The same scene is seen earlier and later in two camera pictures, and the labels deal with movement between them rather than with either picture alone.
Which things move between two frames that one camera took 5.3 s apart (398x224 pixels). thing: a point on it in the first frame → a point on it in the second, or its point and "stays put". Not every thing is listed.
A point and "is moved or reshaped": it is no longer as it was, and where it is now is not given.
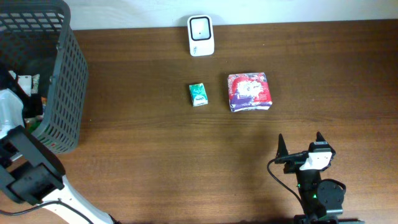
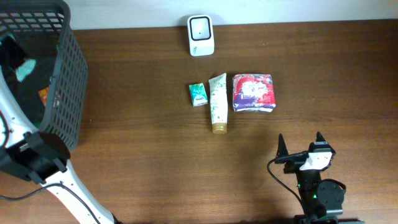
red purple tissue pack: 249,91 is moved or reshaped
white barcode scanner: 201,35 stays put
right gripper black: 291,166 stays put
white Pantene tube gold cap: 25,81 → 219,100
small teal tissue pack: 198,96 stays put
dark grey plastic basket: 37,38 stays put
